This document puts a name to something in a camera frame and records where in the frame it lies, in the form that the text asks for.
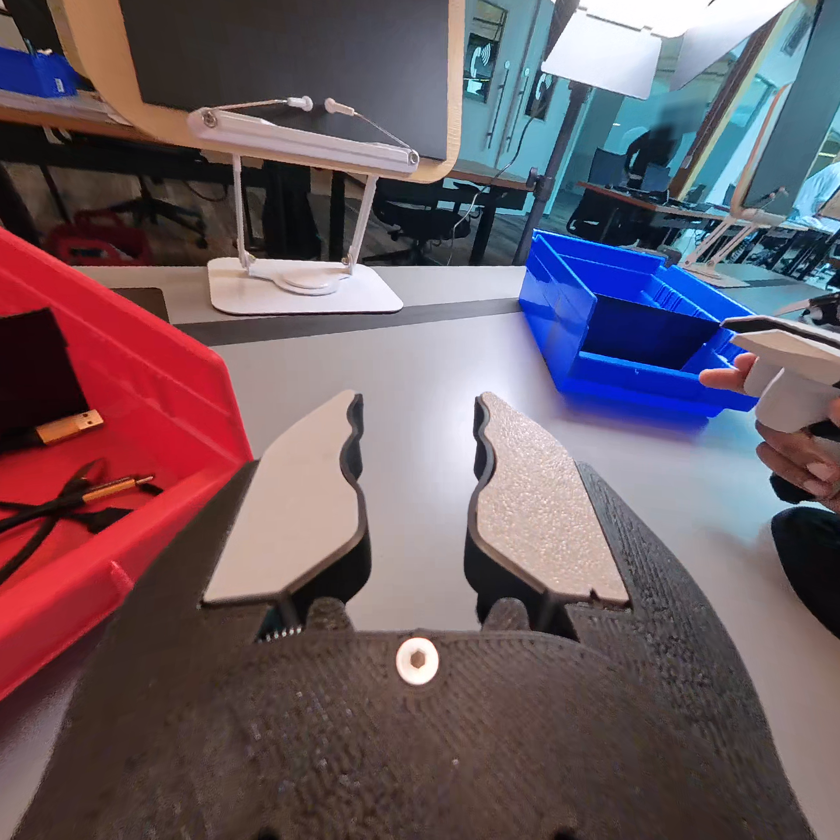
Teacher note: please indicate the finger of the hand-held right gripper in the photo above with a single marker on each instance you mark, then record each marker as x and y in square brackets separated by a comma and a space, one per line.
[800, 358]
[774, 323]

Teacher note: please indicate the dark-legged wooden table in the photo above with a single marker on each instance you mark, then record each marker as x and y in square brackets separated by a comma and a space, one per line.
[65, 118]

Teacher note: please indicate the black textured wrist pad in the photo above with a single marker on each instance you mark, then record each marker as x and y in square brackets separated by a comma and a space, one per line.
[814, 564]

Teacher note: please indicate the blue plastic bin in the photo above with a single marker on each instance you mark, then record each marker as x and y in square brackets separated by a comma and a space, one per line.
[558, 328]

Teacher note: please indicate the black board with wooden edge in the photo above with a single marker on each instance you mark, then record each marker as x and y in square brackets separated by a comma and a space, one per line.
[289, 59]
[797, 98]

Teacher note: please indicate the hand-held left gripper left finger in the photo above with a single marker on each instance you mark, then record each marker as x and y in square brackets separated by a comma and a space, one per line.
[289, 518]

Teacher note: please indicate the small blue bin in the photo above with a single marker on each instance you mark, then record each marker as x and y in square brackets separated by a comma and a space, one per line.
[36, 72]

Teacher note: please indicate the studio light on stand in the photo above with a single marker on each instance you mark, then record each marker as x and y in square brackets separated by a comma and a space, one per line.
[600, 56]

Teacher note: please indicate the person's right hand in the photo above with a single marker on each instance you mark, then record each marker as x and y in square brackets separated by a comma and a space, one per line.
[794, 463]

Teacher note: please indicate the white board stand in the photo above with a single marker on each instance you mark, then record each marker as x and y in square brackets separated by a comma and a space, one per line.
[302, 282]

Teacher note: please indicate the red plastic bin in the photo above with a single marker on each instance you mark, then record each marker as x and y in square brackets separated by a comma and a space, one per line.
[151, 394]

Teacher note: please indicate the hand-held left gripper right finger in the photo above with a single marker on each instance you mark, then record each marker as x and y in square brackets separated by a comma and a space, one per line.
[544, 518]

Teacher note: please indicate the red bag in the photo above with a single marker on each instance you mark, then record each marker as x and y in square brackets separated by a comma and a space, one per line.
[98, 239]

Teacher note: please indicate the wooden board stand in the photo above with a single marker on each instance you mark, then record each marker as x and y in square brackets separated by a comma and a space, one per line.
[715, 253]

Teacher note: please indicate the black office chair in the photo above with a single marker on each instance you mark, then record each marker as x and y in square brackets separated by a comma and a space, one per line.
[420, 213]

